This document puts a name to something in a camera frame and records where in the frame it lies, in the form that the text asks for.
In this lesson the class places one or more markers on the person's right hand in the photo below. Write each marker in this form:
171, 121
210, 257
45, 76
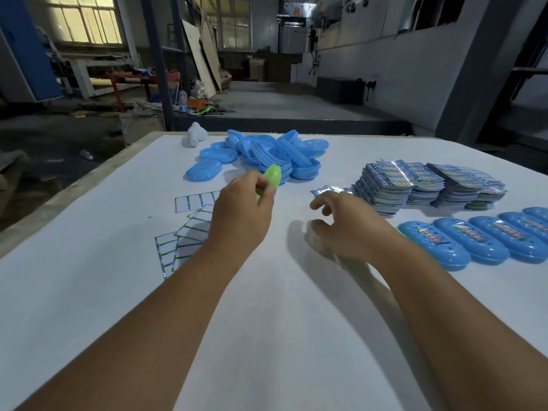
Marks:
359, 231

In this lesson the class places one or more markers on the person's left hand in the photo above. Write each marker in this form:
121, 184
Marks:
239, 218

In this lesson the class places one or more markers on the green-edged sticker sheet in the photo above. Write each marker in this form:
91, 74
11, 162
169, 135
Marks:
188, 203
201, 214

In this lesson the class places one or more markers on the stacks of colourful sticker sheets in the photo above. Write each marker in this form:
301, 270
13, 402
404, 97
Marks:
383, 188

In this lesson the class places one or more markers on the glossy sticker sheets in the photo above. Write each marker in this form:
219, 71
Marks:
327, 190

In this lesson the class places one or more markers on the pile of blue soap dishes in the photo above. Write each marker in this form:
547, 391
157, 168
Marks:
299, 160

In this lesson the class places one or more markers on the person's right forearm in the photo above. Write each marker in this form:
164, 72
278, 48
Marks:
466, 333

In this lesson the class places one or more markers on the person's left forearm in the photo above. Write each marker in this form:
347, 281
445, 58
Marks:
128, 342

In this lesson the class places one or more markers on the orange box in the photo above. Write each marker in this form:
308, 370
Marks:
197, 103

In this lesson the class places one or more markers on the black box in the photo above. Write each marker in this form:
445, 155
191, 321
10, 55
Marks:
340, 90

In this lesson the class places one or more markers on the small white plastic figure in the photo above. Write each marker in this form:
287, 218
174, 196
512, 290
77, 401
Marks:
197, 133

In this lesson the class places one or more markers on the green tool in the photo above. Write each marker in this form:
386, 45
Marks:
204, 110

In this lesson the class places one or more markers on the clear water bottle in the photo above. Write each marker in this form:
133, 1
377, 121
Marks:
182, 102

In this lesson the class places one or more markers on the pale wooden crate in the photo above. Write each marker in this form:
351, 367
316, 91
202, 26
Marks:
142, 130

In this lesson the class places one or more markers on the white plastic bag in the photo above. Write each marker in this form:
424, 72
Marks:
199, 89

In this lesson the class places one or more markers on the wicker basket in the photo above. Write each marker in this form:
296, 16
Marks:
225, 81

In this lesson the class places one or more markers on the pale leaning plywood board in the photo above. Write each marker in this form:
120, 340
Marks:
198, 59

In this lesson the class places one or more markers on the brown leaning board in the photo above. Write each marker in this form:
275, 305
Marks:
211, 55

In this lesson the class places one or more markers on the plastic bottle on floor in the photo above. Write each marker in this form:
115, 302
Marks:
86, 154

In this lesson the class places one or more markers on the red metal table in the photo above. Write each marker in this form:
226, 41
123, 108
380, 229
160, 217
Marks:
126, 78

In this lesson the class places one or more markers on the silver machine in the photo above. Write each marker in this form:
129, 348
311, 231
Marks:
295, 38

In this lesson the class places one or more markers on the wide window with grid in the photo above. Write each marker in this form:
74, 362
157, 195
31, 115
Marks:
233, 27

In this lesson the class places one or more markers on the grey slanted pillar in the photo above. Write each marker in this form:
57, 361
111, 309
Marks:
479, 81

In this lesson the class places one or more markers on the wooden pallet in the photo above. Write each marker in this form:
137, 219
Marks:
10, 166

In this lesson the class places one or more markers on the large bright window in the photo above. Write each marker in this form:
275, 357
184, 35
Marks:
83, 21

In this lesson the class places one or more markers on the blue and white machine cabinet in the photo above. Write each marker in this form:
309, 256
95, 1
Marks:
30, 47

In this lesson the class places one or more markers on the black wall plug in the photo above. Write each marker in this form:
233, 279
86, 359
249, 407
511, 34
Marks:
370, 85

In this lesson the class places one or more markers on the thick dark steel post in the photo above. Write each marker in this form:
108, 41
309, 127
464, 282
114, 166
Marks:
157, 72

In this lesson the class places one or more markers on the thin dark steel post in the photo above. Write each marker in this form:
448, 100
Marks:
180, 44

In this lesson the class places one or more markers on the white metal workbench frame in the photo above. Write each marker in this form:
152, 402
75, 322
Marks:
79, 77

